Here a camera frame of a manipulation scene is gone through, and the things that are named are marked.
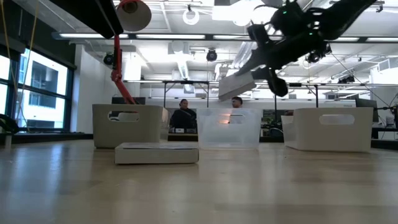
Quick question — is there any long ceiling light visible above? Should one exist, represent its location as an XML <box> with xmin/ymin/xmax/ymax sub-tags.
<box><xmin>136</xmin><ymin>33</ymin><xmax>206</xmax><ymax>40</ymax></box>
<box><xmin>365</xmin><ymin>36</ymin><xmax>398</xmax><ymax>43</ymax></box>
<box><xmin>58</xmin><ymin>32</ymin><xmax>129</xmax><ymax>40</ymax></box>
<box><xmin>213</xmin><ymin>34</ymin><xmax>252</xmax><ymax>40</ymax></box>

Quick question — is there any dark computer monitor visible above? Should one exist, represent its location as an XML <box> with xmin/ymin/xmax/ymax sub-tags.
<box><xmin>111</xmin><ymin>96</ymin><xmax>146</xmax><ymax>105</ymax></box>
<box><xmin>355</xmin><ymin>98</ymin><xmax>379</xmax><ymax>123</ymax></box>

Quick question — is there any black frame background table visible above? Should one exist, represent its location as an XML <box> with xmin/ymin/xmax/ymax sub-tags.
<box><xmin>162</xmin><ymin>80</ymin><xmax>211</xmax><ymax>109</ymax></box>
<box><xmin>273</xmin><ymin>82</ymin><xmax>320</xmax><ymax>109</ymax></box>

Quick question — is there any person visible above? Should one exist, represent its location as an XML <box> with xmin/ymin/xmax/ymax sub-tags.
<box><xmin>169</xmin><ymin>98</ymin><xmax>197</xmax><ymax>130</ymax></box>
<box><xmin>229</xmin><ymin>96</ymin><xmax>248</xmax><ymax>125</ymax></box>

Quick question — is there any white labelled box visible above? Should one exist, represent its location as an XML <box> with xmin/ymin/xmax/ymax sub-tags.
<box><xmin>218</xmin><ymin>70</ymin><xmax>257</xmax><ymax>102</ymax></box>
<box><xmin>114</xmin><ymin>142</ymin><xmax>200</xmax><ymax>165</ymax></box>

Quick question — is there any white ring ceiling lamp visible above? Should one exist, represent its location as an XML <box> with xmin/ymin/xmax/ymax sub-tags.
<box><xmin>182</xmin><ymin>8</ymin><xmax>200</xmax><ymax>26</ymax></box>

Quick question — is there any large window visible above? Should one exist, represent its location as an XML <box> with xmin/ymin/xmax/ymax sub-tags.
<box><xmin>0</xmin><ymin>46</ymin><xmax>75</xmax><ymax>133</ymax></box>

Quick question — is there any black aluminium table frame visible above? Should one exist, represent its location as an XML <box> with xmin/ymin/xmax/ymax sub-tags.
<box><xmin>0</xmin><ymin>133</ymin><xmax>398</xmax><ymax>150</ymax></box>

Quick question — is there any grey plastic bin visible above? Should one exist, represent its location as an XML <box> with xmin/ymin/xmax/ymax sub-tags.
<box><xmin>92</xmin><ymin>104</ymin><xmax>170</xmax><ymax>149</ymax></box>

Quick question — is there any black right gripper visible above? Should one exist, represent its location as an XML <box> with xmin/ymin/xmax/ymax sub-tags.
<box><xmin>235</xmin><ymin>0</ymin><xmax>333</xmax><ymax>98</ymax></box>

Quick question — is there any white plastic bin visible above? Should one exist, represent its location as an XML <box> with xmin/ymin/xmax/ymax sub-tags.
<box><xmin>281</xmin><ymin>107</ymin><xmax>374</xmax><ymax>153</ymax></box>

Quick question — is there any clear plastic bin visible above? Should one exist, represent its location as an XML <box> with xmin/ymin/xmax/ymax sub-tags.
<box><xmin>196</xmin><ymin>108</ymin><xmax>264</xmax><ymax>149</ymax></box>

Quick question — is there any red desk lamp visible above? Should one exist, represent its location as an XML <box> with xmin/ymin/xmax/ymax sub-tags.
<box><xmin>110</xmin><ymin>0</ymin><xmax>152</xmax><ymax>106</ymax></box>

